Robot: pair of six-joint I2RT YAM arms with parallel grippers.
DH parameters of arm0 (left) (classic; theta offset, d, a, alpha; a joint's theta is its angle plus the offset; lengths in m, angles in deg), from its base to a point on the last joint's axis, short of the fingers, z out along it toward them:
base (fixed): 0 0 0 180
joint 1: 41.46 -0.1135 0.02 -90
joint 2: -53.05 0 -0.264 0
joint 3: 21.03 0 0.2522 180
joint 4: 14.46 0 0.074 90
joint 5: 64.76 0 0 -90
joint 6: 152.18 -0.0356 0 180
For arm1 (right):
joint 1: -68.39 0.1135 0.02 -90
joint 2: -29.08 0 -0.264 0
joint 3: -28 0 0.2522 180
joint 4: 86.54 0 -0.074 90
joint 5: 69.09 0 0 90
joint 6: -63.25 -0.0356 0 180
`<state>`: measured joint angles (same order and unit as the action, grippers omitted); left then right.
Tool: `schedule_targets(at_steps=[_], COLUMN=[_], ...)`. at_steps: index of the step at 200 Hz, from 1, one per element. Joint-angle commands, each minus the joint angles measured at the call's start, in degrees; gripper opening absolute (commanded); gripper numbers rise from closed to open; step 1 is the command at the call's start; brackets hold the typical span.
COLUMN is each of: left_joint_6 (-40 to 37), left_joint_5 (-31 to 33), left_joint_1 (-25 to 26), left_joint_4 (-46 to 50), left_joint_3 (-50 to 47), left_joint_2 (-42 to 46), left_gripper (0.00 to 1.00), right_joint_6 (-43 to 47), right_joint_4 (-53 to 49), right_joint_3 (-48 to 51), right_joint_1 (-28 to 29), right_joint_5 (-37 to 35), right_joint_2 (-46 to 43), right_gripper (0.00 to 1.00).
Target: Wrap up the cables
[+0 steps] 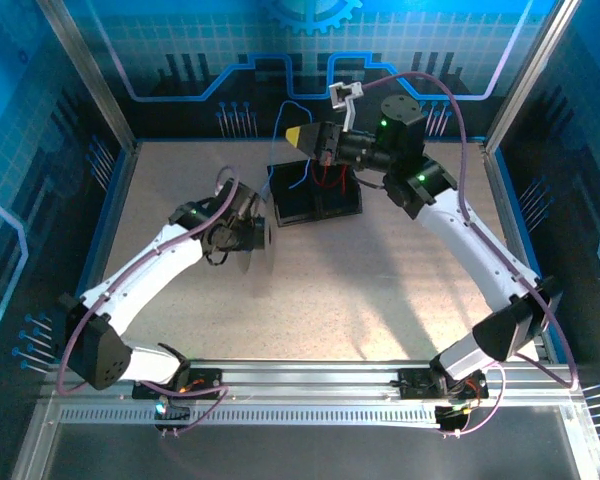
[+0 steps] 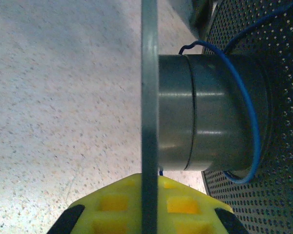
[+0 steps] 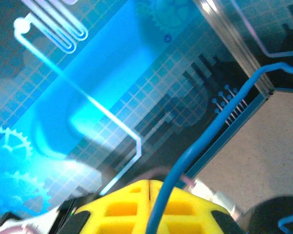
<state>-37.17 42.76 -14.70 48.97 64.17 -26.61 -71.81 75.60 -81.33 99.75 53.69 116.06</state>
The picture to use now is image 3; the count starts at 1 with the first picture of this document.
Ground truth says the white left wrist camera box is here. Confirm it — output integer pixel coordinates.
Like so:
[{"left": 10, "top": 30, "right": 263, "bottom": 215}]
[{"left": 192, "top": 180, "right": 237, "bottom": 217}]

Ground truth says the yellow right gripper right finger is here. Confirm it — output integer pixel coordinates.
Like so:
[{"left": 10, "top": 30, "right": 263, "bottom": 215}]
[{"left": 149, "top": 179, "right": 245, "bottom": 234}]

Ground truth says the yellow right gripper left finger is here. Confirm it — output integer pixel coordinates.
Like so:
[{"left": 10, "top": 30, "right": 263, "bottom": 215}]
[{"left": 60, "top": 179, "right": 151, "bottom": 234}]

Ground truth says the aluminium frame post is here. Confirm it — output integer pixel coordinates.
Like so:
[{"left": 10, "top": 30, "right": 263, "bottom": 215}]
[{"left": 194, "top": 0, "right": 275, "bottom": 98}]

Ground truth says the blue cable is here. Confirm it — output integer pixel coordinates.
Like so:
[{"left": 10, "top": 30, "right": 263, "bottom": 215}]
[{"left": 146, "top": 62, "right": 293, "bottom": 234}]

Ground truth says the round black plate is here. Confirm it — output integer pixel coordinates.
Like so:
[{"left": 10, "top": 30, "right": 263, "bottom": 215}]
[{"left": 244, "top": 195, "right": 293, "bottom": 234}]

